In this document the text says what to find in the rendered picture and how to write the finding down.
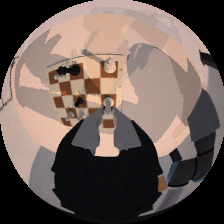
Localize brown and cream chessboard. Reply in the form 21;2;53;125
45;55;125;131

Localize white pawn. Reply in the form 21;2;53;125
54;74;66;80
66;111;74;121
77;112;85;122

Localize white king chess piece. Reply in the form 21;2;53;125
104;58;116;73

